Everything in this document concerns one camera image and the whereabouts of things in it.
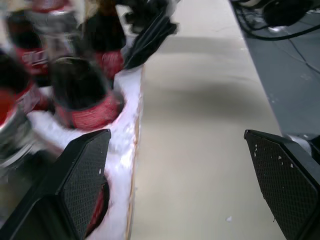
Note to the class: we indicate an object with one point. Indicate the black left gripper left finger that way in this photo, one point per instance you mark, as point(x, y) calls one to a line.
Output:
point(75, 180)

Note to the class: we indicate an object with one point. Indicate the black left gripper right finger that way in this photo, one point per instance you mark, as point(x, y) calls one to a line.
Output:
point(282, 180)

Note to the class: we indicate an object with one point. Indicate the white taped foam box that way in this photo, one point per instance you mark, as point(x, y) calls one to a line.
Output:
point(122, 140)

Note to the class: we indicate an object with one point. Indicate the black plastic bag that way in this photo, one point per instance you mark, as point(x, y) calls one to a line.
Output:
point(147, 37)

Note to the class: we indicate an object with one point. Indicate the black round floor base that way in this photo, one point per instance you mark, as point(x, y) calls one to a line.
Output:
point(287, 12)

